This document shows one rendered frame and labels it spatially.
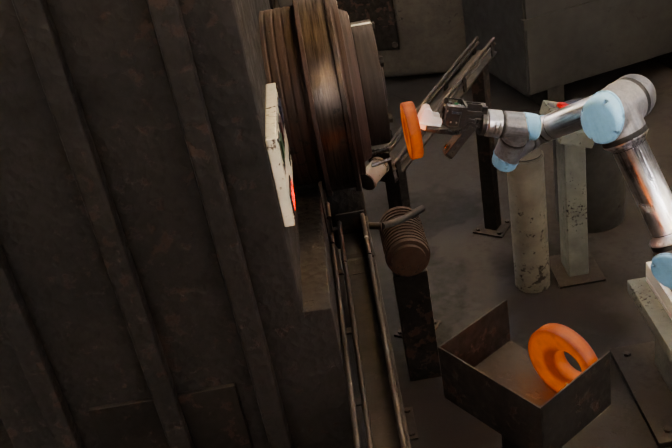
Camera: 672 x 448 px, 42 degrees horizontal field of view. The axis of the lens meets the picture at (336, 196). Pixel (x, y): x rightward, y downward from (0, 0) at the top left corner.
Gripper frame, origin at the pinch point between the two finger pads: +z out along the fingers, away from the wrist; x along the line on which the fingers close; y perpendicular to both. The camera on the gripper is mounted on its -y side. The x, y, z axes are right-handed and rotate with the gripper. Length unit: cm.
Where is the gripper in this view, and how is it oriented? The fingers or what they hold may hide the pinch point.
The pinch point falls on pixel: (411, 123)
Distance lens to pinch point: 241.8
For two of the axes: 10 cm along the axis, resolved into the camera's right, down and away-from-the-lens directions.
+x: 0.7, 4.6, -8.9
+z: -9.9, -0.7, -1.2
